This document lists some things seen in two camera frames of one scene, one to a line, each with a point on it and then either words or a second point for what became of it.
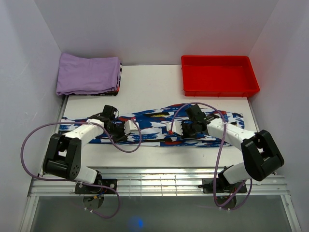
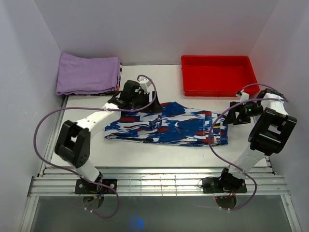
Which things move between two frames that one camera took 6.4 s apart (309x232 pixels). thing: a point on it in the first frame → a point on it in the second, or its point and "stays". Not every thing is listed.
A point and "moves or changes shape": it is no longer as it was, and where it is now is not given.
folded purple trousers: x=77 y=74 stays
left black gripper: x=122 y=137 → x=154 y=107
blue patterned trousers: x=154 y=125 moves or changes shape
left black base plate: x=80 y=188 stays
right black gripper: x=184 y=135 → x=230 y=117
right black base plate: x=222 y=186 stays
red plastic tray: x=211 y=76 stays
